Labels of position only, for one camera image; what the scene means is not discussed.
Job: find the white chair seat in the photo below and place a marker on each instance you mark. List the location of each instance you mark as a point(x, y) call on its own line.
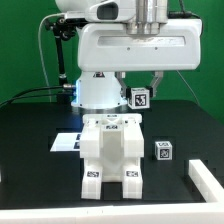
point(111, 163)

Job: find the white base tag plate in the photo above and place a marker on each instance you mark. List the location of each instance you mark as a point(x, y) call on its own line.
point(66, 142)

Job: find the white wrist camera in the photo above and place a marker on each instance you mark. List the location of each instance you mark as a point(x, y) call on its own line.
point(111, 11)

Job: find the white U-shaped fence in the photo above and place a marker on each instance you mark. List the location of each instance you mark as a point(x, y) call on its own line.
point(209, 212)

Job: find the silver camera on stand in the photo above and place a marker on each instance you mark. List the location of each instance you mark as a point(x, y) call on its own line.
point(75, 16)

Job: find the white tagged nut cube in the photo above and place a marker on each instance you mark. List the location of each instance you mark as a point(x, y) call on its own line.
point(139, 98)
point(163, 150)

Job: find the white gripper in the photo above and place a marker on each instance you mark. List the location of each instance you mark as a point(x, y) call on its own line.
point(108, 48)

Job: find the white chair back frame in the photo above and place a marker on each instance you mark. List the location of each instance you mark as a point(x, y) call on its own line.
point(91, 136)

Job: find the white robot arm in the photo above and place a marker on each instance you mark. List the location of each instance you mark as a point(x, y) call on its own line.
point(101, 90)

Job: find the black camera stand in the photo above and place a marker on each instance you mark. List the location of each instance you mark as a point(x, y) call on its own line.
point(63, 30)

